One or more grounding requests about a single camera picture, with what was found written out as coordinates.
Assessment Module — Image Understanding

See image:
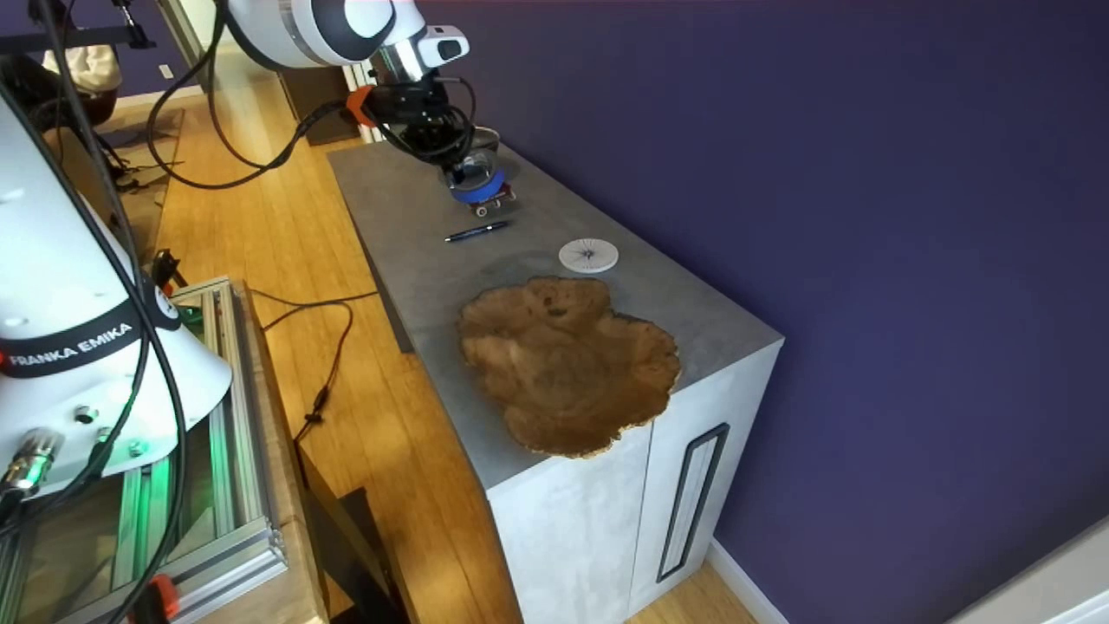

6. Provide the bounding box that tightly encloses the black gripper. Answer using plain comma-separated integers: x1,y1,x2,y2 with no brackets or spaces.
362,71,513,193

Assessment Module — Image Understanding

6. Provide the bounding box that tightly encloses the blue pen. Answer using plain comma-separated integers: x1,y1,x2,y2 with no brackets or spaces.
444,219,517,247

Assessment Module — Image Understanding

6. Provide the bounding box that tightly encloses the white round disc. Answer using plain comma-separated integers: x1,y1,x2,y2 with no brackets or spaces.
555,237,625,277

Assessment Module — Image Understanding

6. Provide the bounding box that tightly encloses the brown burl wood tray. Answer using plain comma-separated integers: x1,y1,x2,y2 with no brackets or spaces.
455,273,681,459

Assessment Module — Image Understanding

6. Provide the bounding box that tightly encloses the grey concrete cabinet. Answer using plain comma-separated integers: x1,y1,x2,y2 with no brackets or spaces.
325,133,786,624

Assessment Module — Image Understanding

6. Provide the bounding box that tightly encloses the black box on floor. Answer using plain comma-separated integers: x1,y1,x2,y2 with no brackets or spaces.
294,456,417,624

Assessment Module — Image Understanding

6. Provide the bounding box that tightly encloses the black stand with chair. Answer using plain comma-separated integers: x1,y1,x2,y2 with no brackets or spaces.
0,0,176,193

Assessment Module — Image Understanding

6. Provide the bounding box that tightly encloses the white baseboard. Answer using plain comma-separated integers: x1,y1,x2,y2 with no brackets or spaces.
702,537,790,624

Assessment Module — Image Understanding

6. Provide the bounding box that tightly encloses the red clamp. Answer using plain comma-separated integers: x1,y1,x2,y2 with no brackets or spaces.
121,574,187,624

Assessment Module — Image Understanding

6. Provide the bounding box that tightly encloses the white furniture edge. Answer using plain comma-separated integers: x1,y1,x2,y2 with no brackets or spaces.
945,515,1109,624

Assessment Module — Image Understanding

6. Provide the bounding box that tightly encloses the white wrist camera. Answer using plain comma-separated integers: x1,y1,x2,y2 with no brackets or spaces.
394,22,473,82

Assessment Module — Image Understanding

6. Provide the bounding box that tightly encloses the orange bracket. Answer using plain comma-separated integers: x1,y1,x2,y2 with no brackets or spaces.
344,82,382,133

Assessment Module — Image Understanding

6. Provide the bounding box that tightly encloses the black floor cable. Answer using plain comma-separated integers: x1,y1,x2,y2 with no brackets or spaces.
247,286,384,448

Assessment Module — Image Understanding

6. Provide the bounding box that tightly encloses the black cabinet door handle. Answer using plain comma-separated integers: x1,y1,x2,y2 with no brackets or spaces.
655,421,730,585

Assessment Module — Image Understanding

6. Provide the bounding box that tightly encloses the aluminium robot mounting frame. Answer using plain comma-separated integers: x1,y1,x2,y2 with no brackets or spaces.
0,273,291,624

